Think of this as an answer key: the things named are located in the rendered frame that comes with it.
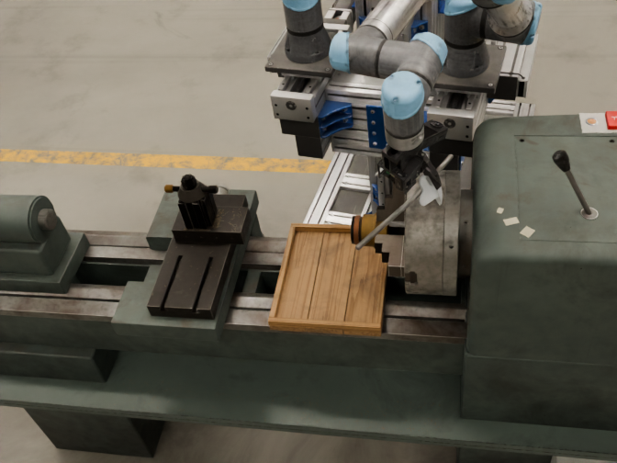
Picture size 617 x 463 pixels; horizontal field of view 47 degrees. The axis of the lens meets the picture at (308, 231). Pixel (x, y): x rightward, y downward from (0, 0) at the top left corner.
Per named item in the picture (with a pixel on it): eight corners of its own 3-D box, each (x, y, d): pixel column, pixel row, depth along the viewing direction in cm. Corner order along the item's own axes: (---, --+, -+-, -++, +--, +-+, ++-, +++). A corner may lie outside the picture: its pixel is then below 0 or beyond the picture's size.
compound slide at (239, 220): (252, 219, 208) (248, 206, 204) (243, 244, 201) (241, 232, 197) (185, 217, 212) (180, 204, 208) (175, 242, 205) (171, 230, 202)
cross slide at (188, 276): (248, 205, 218) (245, 194, 215) (214, 320, 190) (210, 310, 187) (192, 203, 222) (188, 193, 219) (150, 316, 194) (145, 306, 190)
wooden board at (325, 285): (392, 235, 211) (391, 226, 208) (381, 336, 187) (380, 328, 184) (293, 231, 217) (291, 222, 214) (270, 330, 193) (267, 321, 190)
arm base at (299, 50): (294, 35, 237) (290, 7, 229) (337, 38, 232) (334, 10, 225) (278, 61, 227) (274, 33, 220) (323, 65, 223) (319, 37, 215)
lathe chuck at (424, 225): (445, 210, 201) (447, 144, 174) (442, 314, 187) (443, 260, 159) (413, 209, 203) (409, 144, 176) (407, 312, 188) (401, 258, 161)
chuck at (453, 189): (458, 210, 201) (462, 144, 174) (455, 315, 186) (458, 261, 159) (445, 210, 201) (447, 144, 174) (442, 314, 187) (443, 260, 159)
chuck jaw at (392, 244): (420, 233, 178) (417, 270, 170) (420, 247, 181) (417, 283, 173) (375, 232, 180) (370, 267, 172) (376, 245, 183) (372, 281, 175)
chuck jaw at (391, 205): (421, 217, 183) (422, 172, 180) (420, 222, 178) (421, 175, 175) (378, 216, 185) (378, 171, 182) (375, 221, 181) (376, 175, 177)
